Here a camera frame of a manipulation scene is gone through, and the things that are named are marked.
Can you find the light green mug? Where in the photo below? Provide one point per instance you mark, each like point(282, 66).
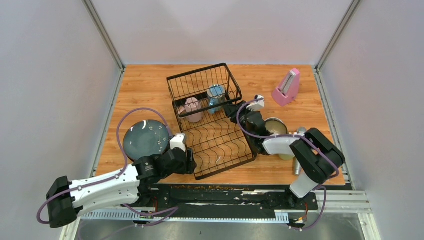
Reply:
point(286, 157)

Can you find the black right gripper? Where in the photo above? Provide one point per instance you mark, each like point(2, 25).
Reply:
point(230, 110)

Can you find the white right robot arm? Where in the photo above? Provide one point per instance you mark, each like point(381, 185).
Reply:
point(319, 158)

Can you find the blue butterfly mug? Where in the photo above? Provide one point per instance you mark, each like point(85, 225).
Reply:
point(216, 95)

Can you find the black wire dish rack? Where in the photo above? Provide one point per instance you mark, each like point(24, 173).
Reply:
point(218, 145)

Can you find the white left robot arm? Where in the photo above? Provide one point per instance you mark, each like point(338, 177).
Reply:
point(68, 200)

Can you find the pink ceramic mug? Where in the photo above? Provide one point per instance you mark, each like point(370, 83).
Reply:
point(192, 104)

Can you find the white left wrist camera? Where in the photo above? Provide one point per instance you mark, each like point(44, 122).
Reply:
point(178, 141)

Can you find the blue-grey ceramic plate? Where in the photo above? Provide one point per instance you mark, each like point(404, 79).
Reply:
point(146, 138)

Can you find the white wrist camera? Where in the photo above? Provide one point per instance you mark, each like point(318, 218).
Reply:
point(257, 104)
point(178, 141)

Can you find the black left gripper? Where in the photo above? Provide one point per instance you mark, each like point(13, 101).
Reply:
point(189, 166)

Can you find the patterned ceramic bowl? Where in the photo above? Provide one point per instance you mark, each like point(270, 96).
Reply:
point(276, 126)

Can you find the pink metronome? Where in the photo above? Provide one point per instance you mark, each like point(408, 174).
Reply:
point(288, 89)

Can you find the silver microphone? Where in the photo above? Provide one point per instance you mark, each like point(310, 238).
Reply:
point(296, 165)

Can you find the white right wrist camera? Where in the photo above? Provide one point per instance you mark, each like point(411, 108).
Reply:
point(257, 104)

